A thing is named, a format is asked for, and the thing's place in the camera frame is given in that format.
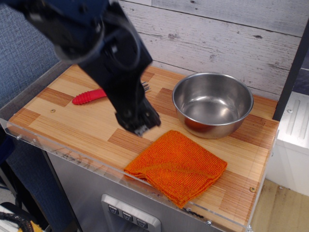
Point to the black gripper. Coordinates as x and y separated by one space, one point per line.
133 119

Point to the orange knitted cloth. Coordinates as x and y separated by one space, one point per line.
178 167

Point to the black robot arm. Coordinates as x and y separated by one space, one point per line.
98 36

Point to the stainless steel bowl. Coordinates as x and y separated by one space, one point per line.
212 105

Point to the stainless steel cabinet front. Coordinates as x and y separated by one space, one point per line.
85 186

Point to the silver button control panel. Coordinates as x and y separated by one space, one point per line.
121 216

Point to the clear acrylic front guard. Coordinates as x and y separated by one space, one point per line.
31 142

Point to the white side counter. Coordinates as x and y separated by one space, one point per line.
288 165

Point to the red handled metal fork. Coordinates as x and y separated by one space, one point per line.
89 96

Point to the dark grey right post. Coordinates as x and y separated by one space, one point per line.
293 74

